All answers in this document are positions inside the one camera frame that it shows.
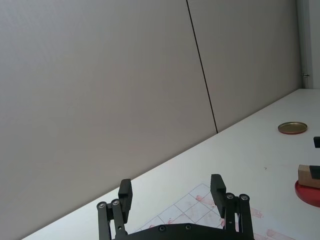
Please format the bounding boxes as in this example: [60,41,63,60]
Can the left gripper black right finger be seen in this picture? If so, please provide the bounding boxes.
[210,173,255,238]

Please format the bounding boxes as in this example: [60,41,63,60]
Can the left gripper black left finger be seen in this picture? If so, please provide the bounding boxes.
[96,178,134,240]

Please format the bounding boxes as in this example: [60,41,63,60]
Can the brown wooden block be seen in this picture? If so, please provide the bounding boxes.
[297,164,320,190]

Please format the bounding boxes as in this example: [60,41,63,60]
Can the round red plate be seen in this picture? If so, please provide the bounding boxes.
[294,179,320,208]

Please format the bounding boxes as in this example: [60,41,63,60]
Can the white paper with red grid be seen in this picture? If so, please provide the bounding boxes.
[134,183,303,240]

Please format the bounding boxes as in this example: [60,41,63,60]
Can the round gold metal lid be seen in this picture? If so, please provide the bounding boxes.
[277,121,308,136]

